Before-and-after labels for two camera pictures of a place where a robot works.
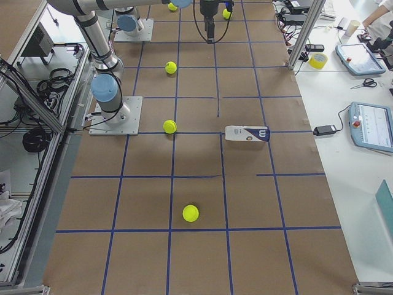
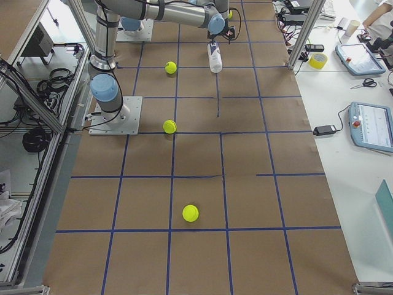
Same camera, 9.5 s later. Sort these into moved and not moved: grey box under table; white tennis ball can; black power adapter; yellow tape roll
Moved: white tennis ball can
Not moved: grey box under table; black power adapter; yellow tape roll
